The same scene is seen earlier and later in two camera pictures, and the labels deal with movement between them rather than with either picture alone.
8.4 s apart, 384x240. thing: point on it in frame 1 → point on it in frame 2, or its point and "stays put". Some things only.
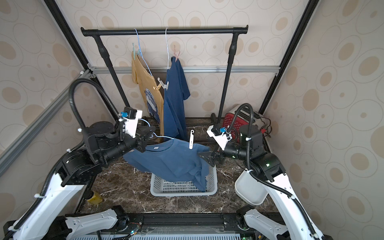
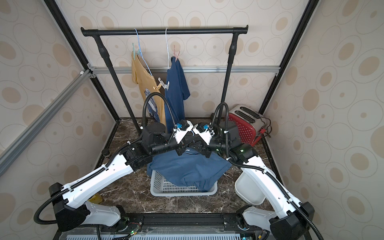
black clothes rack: (99, 34) stays put
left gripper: (144, 133) → (184, 143)
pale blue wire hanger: (139, 51) stays put
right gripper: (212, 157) → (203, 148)
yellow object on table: (96, 199) stays put
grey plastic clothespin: (165, 86) stays put
